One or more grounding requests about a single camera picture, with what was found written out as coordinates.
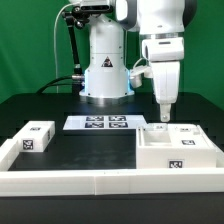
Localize white cabinet top block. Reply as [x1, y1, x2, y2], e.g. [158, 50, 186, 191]
[14, 121, 55, 152]

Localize black cables at base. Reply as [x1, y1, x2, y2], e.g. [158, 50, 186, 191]
[35, 74, 85, 95]

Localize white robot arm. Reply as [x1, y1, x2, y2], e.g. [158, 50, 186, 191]
[69, 0, 197, 122]

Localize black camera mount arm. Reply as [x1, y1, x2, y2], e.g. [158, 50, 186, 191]
[62, 3, 113, 91]

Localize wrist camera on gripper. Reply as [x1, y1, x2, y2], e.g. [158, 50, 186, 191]
[129, 65, 153, 88]

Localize white U-shaped frame wall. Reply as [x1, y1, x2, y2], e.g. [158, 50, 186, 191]
[0, 139, 224, 197]

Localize white cabinet body box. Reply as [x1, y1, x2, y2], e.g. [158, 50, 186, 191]
[136, 125, 216, 169]

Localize white marker base plate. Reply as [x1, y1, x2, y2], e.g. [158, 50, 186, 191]
[63, 115, 146, 130]

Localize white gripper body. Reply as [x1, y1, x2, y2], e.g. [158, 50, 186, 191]
[142, 37, 184, 104]

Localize white door panel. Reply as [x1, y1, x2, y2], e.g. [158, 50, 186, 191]
[146, 123, 168, 131]
[168, 124, 212, 149]

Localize white cable on mount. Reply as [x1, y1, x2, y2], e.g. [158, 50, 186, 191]
[53, 1, 81, 94]

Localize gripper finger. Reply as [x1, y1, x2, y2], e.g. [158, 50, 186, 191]
[160, 104, 171, 122]

